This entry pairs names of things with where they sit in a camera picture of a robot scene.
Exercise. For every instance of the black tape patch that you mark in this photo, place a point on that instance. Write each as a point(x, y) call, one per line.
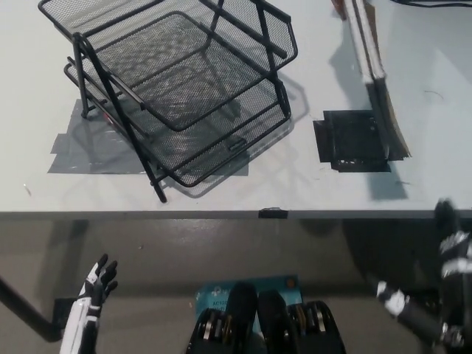
point(346, 140)

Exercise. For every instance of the person hand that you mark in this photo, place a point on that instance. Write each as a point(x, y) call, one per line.
point(338, 6)

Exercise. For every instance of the brown spiral notebook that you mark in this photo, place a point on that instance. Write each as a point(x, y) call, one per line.
point(385, 107)

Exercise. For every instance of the teal cardboard box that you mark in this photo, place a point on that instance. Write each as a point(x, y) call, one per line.
point(214, 295)

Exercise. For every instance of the black mesh file tray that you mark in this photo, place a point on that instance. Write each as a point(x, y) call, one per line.
point(184, 73)

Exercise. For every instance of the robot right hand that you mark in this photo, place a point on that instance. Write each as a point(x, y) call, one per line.
point(453, 258)

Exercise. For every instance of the black table leg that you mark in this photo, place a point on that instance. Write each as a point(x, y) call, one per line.
point(26, 313)

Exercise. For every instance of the grey tape patch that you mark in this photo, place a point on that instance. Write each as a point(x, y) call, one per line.
point(81, 155)

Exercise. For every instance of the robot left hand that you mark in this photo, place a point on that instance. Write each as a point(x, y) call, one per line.
point(83, 309)

